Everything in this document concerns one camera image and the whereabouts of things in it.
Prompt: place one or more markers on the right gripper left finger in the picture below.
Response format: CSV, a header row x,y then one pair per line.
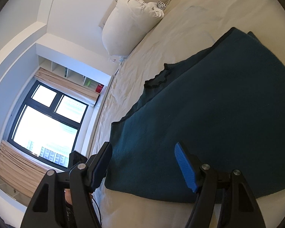
x,y
47,206

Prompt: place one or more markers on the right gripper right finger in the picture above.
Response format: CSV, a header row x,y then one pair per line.
x,y
238,206

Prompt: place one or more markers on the person's left hand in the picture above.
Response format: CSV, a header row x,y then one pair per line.
x,y
68,197

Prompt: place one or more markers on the beige roman blind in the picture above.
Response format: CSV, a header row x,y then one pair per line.
x,y
66,86

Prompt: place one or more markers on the black framed window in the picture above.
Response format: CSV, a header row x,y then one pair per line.
x,y
47,125

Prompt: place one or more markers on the white wall shelf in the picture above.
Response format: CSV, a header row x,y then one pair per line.
x,y
70,68

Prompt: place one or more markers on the white pillow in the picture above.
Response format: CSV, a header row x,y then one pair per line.
x,y
128,24

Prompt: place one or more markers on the white bed sheet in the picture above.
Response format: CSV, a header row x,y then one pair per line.
x,y
188,27

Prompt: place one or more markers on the dark teal knit sweater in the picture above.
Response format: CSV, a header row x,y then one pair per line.
x,y
226,104

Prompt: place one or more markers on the black white striped cloth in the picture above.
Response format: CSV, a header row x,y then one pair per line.
x,y
161,5

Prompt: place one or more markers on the red box on shelf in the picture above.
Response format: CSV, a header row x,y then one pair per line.
x,y
99,88

